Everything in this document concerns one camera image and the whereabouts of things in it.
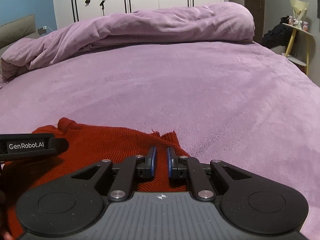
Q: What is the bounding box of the wall television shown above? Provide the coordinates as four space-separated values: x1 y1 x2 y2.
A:
317 0 320 19

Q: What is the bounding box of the purple bed sheet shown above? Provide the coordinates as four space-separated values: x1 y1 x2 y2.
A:
1 42 319 239

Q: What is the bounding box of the red knitted garment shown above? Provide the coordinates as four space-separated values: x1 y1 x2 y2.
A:
1 118 187 239

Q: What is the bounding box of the cream flower bouquet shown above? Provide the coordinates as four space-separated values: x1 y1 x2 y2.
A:
290 0 309 18

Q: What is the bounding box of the rolled purple duvet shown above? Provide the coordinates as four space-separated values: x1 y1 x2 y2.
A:
1 2 255 86

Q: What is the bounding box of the black clothes pile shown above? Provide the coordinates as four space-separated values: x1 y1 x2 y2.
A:
260 16 293 49

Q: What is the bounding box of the grey bed headboard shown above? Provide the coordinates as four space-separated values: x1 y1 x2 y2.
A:
0 14 40 48

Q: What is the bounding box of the dark wooden door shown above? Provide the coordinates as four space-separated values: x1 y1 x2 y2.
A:
245 0 265 43

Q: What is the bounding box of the yellow-legged side table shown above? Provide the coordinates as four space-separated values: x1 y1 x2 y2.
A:
282 23 314 76

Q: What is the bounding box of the pink gift box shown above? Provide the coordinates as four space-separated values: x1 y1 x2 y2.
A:
289 16 309 31

